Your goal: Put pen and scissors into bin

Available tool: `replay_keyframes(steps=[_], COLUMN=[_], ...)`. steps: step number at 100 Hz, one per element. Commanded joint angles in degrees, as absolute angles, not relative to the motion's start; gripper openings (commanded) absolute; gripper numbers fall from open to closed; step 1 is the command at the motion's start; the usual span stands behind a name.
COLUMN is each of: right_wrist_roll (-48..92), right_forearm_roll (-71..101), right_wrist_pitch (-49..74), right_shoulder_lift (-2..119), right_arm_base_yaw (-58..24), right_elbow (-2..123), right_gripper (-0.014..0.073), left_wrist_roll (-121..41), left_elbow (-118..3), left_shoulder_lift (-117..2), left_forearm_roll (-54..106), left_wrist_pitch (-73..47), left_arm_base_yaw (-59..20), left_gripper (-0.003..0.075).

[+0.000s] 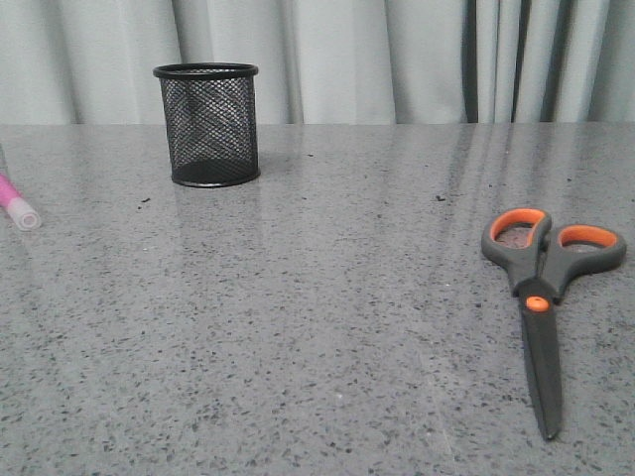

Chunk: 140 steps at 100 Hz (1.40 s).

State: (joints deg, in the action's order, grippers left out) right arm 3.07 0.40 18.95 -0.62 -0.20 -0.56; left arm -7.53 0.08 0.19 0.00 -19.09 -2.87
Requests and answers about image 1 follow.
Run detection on grey orange scissors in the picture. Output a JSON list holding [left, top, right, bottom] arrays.
[[481, 208, 627, 441]]

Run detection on pink pen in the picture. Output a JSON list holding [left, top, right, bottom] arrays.
[[1, 175, 42, 231]]

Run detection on black mesh pen holder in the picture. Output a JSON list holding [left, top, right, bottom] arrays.
[[153, 62, 260, 188]]

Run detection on grey curtain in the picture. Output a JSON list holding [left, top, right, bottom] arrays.
[[1, 1, 634, 124]]

